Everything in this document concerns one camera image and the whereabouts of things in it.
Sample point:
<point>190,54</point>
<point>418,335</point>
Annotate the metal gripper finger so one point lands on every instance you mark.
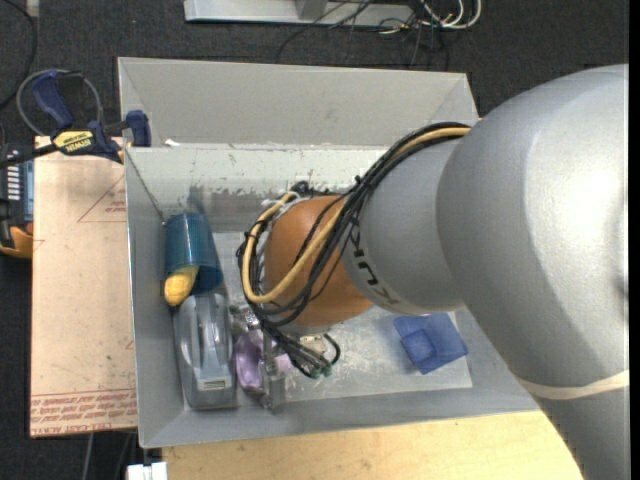
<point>275,390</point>
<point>246,318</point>

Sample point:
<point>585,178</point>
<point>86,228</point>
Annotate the purple soft toy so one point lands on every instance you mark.
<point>247,363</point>

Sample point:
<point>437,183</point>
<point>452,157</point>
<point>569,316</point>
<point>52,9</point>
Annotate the grey tape dispenser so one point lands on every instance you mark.
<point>205,348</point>

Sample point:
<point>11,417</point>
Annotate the yellow toy corn cob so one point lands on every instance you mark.
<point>178,285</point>

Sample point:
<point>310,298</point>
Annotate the blue translucent cup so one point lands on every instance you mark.
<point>192,248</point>

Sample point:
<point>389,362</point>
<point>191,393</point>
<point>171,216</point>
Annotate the blue plastic scoop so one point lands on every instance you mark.
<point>432,343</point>

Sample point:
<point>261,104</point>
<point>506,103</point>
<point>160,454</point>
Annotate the brown cardboard board red print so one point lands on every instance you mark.
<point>80,278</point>

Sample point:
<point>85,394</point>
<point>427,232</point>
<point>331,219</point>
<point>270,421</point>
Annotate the grey metal bin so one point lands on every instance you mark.
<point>300,113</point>

